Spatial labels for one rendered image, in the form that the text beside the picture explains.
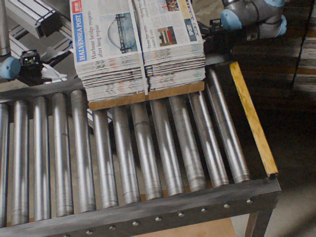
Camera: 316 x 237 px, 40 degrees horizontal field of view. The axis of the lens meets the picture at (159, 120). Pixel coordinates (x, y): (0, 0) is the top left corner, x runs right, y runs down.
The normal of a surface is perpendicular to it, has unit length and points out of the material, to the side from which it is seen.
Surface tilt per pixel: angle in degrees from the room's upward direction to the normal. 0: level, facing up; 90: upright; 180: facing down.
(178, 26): 1
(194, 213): 90
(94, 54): 4
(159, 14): 3
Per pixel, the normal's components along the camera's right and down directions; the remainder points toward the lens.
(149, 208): -0.07, -0.57
